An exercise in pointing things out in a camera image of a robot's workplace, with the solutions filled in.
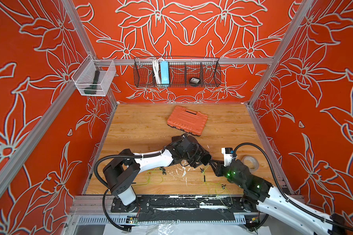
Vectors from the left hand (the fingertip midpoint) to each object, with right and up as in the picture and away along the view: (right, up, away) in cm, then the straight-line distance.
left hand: (210, 156), depth 77 cm
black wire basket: (+4, +54, +23) cm, 59 cm away
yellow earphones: (-32, -13, +5) cm, 35 cm away
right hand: (-1, -2, -1) cm, 2 cm away
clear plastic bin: (-70, +47, +12) cm, 85 cm away
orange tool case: (-10, +19, +25) cm, 33 cm away
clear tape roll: (+28, -6, +10) cm, 30 cm away
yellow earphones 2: (-4, -19, -1) cm, 19 cm away
